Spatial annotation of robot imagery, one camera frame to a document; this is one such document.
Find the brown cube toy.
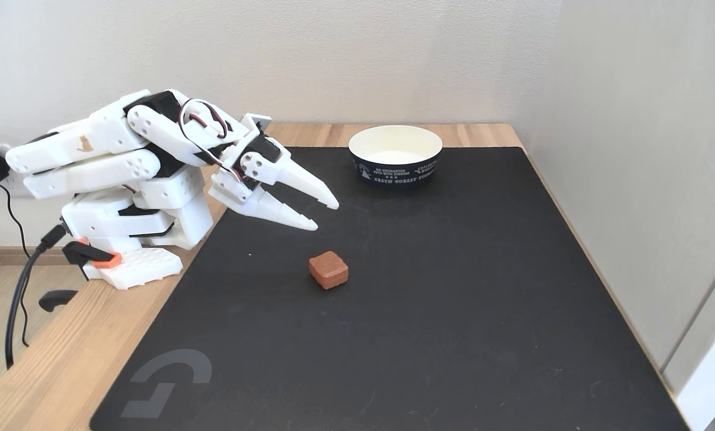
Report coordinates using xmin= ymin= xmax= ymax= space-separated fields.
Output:
xmin=308 ymin=250 xmax=350 ymax=291

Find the white and navy paper bowl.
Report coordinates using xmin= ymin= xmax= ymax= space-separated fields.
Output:
xmin=348 ymin=125 xmax=444 ymax=187

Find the black and orange table clamp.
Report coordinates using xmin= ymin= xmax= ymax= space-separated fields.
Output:
xmin=38 ymin=238 xmax=123 ymax=313

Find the black desk mat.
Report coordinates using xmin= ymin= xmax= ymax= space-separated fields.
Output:
xmin=89 ymin=146 xmax=691 ymax=431

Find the red black white servo cable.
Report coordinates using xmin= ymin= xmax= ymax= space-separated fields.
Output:
xmin=177 ymin=98 xmax=246 ymax=181

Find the thin black adapter cable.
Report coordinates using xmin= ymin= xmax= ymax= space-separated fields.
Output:
xmin=0 ymin=181 xmax=32 ymax=348

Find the white wall outlet plate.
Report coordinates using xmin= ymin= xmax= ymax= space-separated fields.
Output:
xmin=0 ymin=144 xmax=35 ymax=199

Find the thick black cable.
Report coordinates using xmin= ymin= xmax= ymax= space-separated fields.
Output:
xmin=5 ymin=224 xmax=68 ymax=370

